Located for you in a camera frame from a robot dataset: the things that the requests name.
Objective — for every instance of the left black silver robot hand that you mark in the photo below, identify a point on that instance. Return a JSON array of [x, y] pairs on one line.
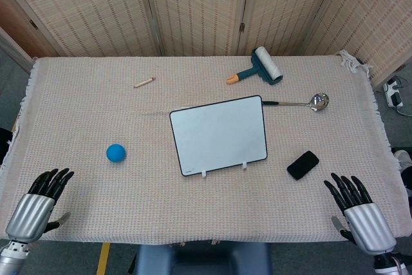
[[32, 212]]

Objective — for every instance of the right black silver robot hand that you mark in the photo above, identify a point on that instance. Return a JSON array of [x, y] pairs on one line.
[[370, 226]]

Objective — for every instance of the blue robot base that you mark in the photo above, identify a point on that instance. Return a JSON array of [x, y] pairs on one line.
[[199, 260]]

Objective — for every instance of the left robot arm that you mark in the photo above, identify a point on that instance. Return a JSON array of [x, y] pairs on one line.
[[9, 257]]

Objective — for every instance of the white tablet board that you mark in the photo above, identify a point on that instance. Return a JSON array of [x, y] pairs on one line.
[[219, 133]]

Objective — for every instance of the white shoe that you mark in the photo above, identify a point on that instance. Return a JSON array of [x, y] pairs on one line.
[[402, 157]]

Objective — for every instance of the blue ball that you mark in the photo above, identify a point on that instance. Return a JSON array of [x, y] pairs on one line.
[[116, 152]]

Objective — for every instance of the beige woven tablecloth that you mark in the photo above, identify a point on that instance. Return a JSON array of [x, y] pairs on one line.
[[96, 110]]

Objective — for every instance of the white power strip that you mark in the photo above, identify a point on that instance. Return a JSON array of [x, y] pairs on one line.
[[391, 89]]

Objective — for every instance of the wooden crayon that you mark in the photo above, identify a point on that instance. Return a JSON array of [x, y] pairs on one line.
[[145, 82]]

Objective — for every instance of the brass screen hinge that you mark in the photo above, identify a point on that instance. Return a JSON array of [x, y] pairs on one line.
[[242, 27], [33, 24]]

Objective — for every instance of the teal lint roller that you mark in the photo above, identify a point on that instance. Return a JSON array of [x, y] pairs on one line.
[[268, 64]]

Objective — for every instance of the woven folding screen panel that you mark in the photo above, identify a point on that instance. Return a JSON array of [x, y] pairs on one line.
[[283, 7], [80, 7], [370, 14], [199, 7]]

